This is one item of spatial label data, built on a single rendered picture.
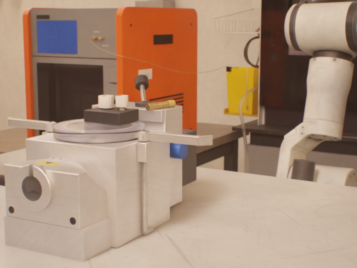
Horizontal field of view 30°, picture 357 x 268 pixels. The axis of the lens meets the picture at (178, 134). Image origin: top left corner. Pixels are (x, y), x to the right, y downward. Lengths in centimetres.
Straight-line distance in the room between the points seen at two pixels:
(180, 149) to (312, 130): 45
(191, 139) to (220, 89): 304
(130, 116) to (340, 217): 24
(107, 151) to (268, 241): 17
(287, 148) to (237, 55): 249
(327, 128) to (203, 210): 42
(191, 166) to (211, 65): 290
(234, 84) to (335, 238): 173
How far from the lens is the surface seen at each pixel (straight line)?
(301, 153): 112
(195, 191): 78
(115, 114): 63
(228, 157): 242
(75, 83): 193
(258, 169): 224
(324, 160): 215
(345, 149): 214
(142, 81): 69
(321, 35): 108
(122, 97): 64
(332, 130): 108
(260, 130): 221
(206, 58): 365
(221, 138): 224
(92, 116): 65
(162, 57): 198
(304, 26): 109
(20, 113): 452
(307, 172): 104
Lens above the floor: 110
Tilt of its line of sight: 10 degrees down
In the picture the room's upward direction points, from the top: straight up
